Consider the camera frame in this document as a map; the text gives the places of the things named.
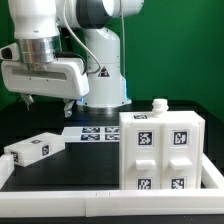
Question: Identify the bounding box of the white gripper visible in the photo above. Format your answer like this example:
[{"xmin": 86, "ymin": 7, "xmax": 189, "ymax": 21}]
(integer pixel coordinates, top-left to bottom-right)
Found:
[{"xmin": 1, "ymin": 58, "xmax": 89, "ymax": 118}]

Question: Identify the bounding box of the white cabinet top block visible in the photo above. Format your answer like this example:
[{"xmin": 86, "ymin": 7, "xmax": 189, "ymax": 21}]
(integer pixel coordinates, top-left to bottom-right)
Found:
[{"xmin": 4, "ymin": 132, "xmax": 65, "ymax": 167}]

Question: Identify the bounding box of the white cabinet door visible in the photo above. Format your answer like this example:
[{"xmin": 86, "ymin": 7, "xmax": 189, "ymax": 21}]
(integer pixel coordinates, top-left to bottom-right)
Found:
[
  {"xmin": 161, "ymin": 122, "xmax": 199, "ymax": 189},
  {"xmin": 122, "ymin": 123, "xmax": 161, "ymax": 190}
]

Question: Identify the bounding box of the white cabinet box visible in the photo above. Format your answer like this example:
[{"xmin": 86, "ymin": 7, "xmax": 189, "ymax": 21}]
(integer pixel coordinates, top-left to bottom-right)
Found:
[{"xmin": 119, "ymin": 99, "xmax": 205, "ymax": 190}]

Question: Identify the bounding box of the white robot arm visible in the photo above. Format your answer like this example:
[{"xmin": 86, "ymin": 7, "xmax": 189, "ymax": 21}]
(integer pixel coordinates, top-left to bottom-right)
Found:
[{"xmin": 0, "ymin": 0, "xmax": 144, "ymax": 117}]

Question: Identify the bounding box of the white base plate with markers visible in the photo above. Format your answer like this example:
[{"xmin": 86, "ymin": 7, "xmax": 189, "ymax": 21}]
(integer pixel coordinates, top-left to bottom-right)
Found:
[{"xmin": 62, "ymin": 126, "xmax": 120, "ymax": 143}]

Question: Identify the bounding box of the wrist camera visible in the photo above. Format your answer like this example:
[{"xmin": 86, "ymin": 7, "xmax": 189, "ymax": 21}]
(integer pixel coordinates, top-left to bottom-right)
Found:
[{"xmin": 0, "ymin": 43, "xmax": 20, "ymax": 61}]

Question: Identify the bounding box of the white cable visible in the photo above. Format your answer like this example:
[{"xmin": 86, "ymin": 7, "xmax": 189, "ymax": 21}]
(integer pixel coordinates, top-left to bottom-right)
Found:
[{"xmin": 63, "ymin": 0, "xmax": 101, "ymax": 75}]

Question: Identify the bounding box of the white U-shaped boundary frame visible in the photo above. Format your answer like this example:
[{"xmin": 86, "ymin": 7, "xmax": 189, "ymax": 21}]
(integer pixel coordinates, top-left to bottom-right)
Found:
[{"xmin": 0, "ymin": 157, "xmax": 224, "ymax": 218}]

